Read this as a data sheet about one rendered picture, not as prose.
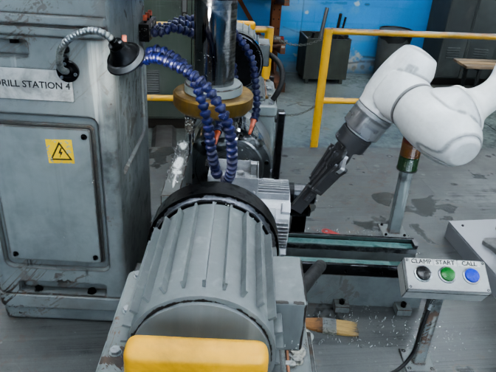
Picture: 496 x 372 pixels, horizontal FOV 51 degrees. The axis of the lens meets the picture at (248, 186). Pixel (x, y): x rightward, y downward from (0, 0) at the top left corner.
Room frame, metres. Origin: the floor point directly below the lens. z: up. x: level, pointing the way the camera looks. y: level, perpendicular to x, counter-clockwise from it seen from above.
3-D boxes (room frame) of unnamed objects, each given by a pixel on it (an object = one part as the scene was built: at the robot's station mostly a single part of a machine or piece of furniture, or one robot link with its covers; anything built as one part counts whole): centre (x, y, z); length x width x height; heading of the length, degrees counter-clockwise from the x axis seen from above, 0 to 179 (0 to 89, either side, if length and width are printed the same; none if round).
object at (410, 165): (1.44, -0.48, 1.05); 0.06 x 0.06 x 0.04
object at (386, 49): (6.19, -1.59, 0.30); 0.39 x 0.39 x 0.60
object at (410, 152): (1.44, -0.48, 1.10); 0.06 x 0.06 x 0.04
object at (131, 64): (0.89, 0.28, 1.46); 0.18 x 0.11 x 0.13; 91
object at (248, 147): (1.46, 0.06, 1.04); 0.41 x 0.25 x 0.25; 1
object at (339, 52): (5.99, -0.77, 0.41); 0.52 x 0.47 x 0.82; 99
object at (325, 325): (0.98, -0.19, 0.80); 0.21 x 0.05 x 0.01; 85
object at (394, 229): (1.44, -0.48, 1.01); 0.08 x 0.08 x 0.42; 1
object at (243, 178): (1.13, 0.04, 1.11); 0.12 x 0.11 x 0.07; 91
